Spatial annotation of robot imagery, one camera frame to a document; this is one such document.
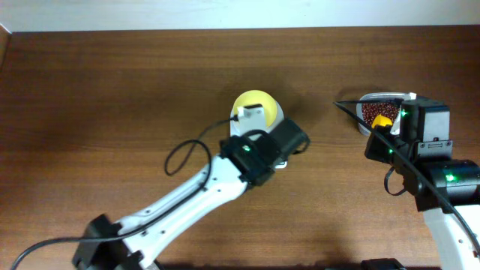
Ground yellow measuring scoop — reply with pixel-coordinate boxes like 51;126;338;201
371;115;393;128

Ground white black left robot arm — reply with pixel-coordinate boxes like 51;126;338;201
72;118;310;269

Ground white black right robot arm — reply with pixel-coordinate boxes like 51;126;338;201
365;97;479;269

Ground yellow plastic bowl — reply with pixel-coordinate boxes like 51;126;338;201
232;90;278;128

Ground red adzuki beans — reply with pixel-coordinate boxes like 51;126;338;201
361;103;399;126

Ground clear plastic bean container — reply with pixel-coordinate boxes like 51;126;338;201
356;92;416;135

